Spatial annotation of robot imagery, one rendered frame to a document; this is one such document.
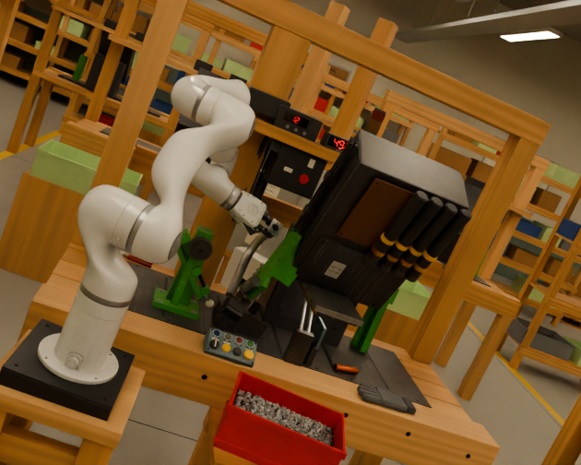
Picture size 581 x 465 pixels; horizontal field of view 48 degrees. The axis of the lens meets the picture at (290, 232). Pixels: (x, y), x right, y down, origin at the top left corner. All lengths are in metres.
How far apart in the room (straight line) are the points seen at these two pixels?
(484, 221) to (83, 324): 1.64
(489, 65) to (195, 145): 11.53
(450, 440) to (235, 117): 1.22
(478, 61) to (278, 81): 10.64
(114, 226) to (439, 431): 1.23
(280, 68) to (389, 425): 1.24
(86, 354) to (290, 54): 1.26
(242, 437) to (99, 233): 0.61
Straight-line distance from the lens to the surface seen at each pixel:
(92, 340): 1.55
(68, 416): 1.53
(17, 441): 1.61
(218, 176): 2.05
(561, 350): 7.41
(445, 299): 2.67
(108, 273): 1.48
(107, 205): 1.45
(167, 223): 1.42
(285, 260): 2.06
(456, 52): 12.70
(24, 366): 1.56
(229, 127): 1.60
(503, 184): 2.63
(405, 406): 2.12
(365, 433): 2.09
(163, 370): 1.91
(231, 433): 1.68
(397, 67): 2.41
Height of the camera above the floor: 1.66
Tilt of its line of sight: 11 degrees down
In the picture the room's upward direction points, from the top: 23 degrees clockwise
